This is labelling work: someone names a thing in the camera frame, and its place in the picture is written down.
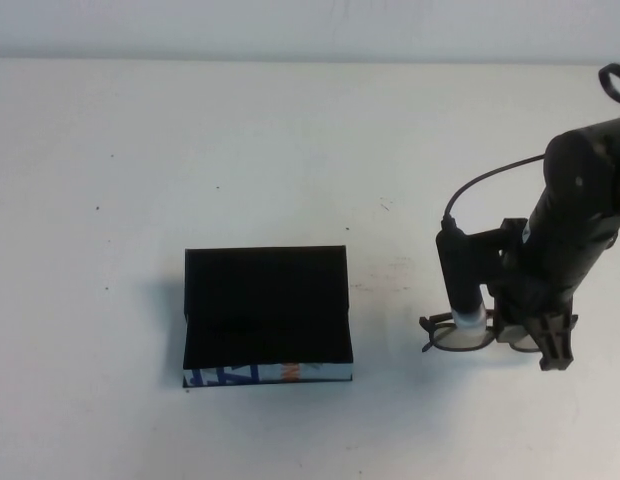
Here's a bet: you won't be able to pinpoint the right camera black mount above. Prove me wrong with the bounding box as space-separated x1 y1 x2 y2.
468 217 529 274

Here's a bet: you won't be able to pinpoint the black glasses case printed side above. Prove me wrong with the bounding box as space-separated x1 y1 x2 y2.
182 244 353 389

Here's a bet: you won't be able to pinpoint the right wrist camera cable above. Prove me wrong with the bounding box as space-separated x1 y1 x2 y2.
441 153 546 235

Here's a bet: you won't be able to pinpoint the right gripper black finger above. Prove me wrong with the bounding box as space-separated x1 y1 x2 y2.
493 307 524 344
539 312 577 374

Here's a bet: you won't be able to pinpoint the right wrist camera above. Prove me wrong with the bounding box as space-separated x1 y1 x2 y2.
435 227 490 346

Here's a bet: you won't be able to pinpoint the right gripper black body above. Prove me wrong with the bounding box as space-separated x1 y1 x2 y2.
493 272 579 346

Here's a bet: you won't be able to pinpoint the dark framed glasses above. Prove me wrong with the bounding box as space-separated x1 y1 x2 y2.
418 309 546 356

